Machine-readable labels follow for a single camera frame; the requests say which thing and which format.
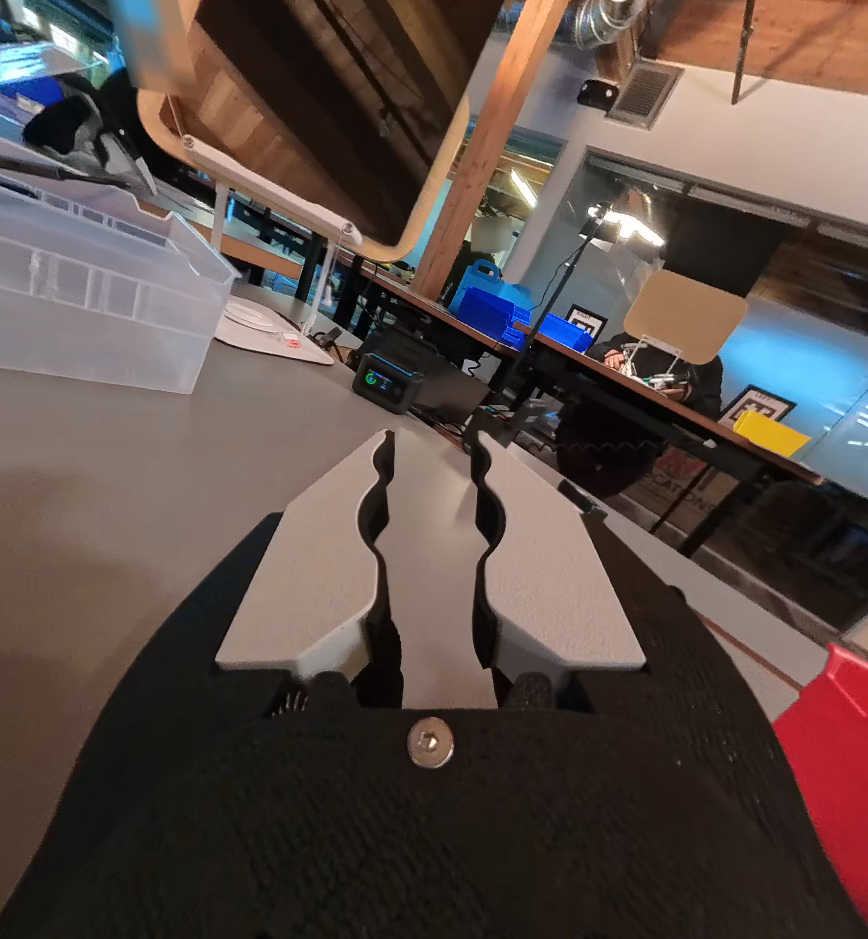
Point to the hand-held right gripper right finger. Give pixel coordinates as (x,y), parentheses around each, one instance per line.
(558,587)

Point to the wood-framed mirror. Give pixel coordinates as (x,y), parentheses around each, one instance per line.
(316,95)

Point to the wood-edged desk with black legs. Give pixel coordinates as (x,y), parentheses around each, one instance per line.
(698,424)

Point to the silver air duct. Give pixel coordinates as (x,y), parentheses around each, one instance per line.
(610,22)

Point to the small black box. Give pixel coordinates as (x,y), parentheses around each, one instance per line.
(580,499)

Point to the beige rounded panel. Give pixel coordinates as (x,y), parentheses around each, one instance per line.
(687,315)

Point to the grey wall vent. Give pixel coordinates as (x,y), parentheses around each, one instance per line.
(645,94)

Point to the black wall camera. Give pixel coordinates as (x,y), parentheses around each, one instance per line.
(596,92)

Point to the black power station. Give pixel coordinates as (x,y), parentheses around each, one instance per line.
(390,381)

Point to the black light stand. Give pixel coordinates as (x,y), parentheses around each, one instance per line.
(601,231)

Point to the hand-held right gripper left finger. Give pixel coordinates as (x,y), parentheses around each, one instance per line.
(302,587)

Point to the stack of blue bins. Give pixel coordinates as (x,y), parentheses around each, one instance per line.
(485,293)

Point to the framed printed tag sign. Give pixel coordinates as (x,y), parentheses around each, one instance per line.
(588,323)
(760,402)

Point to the wooden post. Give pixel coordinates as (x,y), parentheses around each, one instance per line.
(478,161)

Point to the yellow plastic bin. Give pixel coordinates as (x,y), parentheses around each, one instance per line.
(767,434)

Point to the red plastic bin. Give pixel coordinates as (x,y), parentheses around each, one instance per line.
(844,770)

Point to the printed banner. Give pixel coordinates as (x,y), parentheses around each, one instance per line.
(683,484)

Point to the black square panel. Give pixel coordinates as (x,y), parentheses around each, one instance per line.
(727,242)

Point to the clear plastic storage bin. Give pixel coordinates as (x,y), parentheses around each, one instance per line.
(74,315)

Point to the glass partition window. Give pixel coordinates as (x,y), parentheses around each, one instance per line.
(830,345)

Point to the white mirror stand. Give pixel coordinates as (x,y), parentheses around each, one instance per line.
(287,345)

